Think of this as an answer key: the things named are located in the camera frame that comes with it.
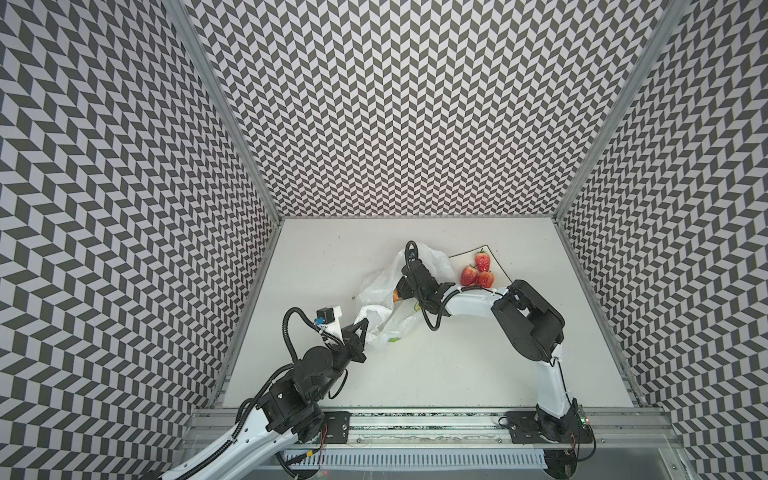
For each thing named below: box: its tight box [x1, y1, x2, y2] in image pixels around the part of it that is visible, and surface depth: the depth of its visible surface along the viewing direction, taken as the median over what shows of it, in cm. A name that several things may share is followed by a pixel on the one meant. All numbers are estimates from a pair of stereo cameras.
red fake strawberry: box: [460, 264, 479, 286], surface depth 99 cm
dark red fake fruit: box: [477, 271, 495, 288], surface depth 98 cm
